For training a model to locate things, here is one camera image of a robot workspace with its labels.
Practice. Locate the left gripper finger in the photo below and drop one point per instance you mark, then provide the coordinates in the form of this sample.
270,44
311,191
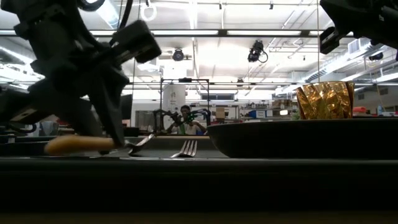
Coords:
109,93
71,115

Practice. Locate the amber faceted cup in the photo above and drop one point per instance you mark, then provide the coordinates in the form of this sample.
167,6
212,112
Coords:
325,99

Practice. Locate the black round plate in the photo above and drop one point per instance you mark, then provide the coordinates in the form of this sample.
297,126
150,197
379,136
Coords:
295,140

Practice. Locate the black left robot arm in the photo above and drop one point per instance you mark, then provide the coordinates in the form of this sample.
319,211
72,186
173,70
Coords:
37,4

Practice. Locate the black rectangular tray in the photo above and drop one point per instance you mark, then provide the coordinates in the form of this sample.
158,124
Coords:
199,186

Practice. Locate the white cylinder column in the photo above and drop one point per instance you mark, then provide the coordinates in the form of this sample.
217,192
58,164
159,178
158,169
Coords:
174,99

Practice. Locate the person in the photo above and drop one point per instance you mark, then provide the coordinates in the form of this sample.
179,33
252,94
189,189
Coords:
186,124

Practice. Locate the black background rig frame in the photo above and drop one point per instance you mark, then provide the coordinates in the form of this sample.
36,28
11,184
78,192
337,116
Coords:
161,99

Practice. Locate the black round ceiling camera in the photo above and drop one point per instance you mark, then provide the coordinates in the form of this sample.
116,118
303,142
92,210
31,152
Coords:
178,55

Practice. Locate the black aluminium rig frame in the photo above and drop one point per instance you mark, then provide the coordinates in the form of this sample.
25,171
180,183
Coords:
222,32

